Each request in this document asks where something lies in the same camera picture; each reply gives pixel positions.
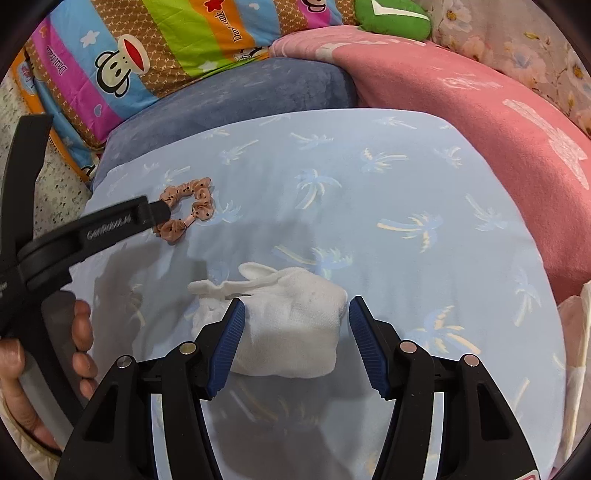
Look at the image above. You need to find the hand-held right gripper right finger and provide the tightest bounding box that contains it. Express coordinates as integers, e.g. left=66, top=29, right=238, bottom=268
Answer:
left=348, top=295, right=539, bottom=480

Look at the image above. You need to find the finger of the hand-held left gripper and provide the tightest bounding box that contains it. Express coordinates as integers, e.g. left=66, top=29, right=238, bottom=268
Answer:
left=137, top=196, right=173, bottom=230

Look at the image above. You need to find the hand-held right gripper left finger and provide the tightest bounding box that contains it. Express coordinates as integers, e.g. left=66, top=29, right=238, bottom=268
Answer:
left=54, top=298, right=247, bottom=480

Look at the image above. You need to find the peach dotted scrunchie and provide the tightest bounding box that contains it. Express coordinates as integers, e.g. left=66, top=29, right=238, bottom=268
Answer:
left=154, top=178, right=214, bottom=244

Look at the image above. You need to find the white sock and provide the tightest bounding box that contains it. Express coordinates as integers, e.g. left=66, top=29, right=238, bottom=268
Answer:
left=188, top=262, right=348, bottom=380

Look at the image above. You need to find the person's left hand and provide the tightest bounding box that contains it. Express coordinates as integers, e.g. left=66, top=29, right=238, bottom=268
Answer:
left=0, top=299, right=99, bottom=455

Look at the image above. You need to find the speckled grey bed sheet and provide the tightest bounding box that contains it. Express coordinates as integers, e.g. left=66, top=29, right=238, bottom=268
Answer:
left=0, top=76, right=109, bottom=241

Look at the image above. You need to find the light blue palm print sheet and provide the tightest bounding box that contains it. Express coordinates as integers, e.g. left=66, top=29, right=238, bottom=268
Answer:
left=60, top=108, right=571, bottom=480

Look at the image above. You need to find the blue-grey plush pillow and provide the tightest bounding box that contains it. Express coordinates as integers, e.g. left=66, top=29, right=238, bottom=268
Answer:
left=90, top=55, right=358, bottom=195

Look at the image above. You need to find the colourful monkey cartoon pillow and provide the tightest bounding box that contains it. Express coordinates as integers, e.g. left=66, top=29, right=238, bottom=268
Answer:
left=9, top=0, right=361, bottom=183

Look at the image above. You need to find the pink blanket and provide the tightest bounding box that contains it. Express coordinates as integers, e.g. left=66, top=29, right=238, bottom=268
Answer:
left=270, top=25, right=591, bottom=301

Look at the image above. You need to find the green cushion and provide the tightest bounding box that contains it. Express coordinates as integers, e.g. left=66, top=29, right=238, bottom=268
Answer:
left=355, top=0, right=432, bottom=42

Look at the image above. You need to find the pale floral cloth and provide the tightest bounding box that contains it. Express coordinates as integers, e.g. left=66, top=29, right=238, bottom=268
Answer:
left=416, top=0, right=591, bottom=134

